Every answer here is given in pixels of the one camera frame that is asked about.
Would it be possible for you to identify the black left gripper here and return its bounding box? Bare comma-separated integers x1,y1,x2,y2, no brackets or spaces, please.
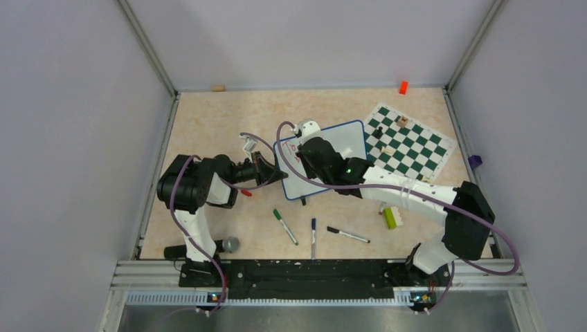
228,151,288,187

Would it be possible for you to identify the blue framed whiteboard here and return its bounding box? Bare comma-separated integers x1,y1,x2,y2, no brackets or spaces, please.
273,120,366,201

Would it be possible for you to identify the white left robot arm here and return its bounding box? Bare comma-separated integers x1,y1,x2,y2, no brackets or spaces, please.
156,151,288,286

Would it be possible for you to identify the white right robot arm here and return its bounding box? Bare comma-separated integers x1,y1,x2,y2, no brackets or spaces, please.
296,137,494,285

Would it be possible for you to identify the green whiteboard marker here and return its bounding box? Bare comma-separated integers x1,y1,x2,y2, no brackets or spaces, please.
273,209,299,246

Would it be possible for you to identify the blue whiteboard marker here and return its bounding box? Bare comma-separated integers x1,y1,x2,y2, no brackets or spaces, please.
311,218,316,260

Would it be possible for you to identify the black whiteboard marker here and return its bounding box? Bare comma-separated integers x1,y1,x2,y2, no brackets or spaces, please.
327,226,370,243

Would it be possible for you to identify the light wooden chess piece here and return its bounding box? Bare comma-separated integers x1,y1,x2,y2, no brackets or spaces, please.
381,147,395,156

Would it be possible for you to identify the green white chess mat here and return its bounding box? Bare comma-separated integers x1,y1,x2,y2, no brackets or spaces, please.
363,103,458,180

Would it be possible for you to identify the black microphone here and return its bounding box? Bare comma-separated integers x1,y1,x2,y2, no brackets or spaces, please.
163,237,240,261

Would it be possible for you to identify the green white toy brick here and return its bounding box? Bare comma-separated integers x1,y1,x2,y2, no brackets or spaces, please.
382,207,403,230

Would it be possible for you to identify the orange block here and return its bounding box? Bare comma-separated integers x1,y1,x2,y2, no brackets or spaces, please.
399,80,409,95

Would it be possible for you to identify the purple object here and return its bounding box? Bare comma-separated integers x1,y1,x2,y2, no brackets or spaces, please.
468,155,483,170

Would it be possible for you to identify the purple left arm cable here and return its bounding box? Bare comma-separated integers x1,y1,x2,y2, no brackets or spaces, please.
167,131,278,317

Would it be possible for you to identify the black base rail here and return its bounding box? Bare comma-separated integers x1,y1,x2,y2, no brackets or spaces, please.
179,259,449,300

